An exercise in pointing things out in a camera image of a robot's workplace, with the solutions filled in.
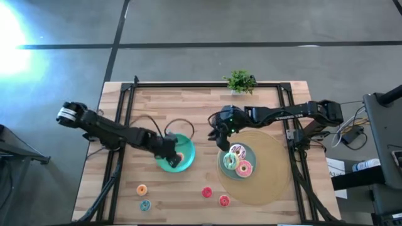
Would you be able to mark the small orange iced donut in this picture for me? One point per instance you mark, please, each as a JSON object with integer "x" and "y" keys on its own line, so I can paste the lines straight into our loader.
{"x": 139, "y": 190}

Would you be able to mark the black shelf bar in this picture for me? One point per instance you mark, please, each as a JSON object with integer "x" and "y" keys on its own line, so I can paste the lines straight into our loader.
{"x": 358, "y": 179}

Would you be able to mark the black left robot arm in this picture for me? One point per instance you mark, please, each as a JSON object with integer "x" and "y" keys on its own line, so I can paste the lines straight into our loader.
{"x": 103, "y": 128}

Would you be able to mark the grey-green round plate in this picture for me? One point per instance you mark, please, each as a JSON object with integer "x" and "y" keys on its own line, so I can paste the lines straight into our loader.
{"x": 226, "y": 173}

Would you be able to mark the white paper sheet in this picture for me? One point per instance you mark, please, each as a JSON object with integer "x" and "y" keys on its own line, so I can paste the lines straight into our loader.
{"x": 334, "y": 171}

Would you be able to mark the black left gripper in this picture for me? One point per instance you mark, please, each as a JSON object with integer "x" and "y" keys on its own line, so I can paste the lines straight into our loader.
{"x": 163, "y": 146}

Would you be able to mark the round woven tan placemat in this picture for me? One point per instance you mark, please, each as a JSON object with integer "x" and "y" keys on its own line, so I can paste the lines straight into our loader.
{"x": 270, "y": 175}

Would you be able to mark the black aluminium table frame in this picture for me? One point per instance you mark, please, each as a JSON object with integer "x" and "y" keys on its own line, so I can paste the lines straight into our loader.
{"x": 204, "y": 84}

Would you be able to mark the large white chocolate-drizzled donut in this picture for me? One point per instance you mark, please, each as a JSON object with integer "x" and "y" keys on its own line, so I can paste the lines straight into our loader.
{"x": 239, "y": 150}

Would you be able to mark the grey equipment cart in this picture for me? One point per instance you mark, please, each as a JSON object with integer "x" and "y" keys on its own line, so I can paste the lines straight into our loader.
{"x": 386, "y": 141}

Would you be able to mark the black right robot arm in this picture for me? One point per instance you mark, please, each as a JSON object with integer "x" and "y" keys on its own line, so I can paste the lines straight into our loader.
{"x": 282, "y": 114}

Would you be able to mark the large teal iced donut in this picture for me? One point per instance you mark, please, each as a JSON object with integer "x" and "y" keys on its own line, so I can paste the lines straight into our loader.
{"x": 228, "y": 163}

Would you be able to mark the small green potted plant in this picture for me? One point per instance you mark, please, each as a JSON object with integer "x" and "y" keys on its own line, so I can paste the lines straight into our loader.
{"x": 240, "y": 81}

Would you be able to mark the small blue iced donut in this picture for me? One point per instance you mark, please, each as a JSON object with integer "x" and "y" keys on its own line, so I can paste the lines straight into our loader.
{"x": 142, "y": 205}

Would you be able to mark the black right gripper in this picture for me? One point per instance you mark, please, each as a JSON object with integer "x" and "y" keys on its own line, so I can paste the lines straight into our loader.
{"x": 229, "y": 120}

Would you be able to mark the black metal stand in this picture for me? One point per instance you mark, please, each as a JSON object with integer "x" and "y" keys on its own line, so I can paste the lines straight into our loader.
{"x": 19, "y": 153}

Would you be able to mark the teal green round plate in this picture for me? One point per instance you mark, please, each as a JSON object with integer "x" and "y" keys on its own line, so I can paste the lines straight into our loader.
{"x": 188, "y": 157}

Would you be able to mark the small red iced donut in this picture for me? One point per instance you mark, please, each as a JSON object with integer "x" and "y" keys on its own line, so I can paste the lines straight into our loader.
{"x": 181, "y": 156}
{"x": 221, "y": 201}
{"x": 204, "y": 192}

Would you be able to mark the large pink iced donut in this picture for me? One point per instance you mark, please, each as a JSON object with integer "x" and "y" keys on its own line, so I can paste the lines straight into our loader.
{"x": 248, "y": 171}

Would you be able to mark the white bottle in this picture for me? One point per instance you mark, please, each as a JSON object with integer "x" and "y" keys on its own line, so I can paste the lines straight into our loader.
{"x": 366, "y": 164}

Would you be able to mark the black power adapter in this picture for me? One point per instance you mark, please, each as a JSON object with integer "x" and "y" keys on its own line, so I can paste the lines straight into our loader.
{"x": 351, "y": 135}

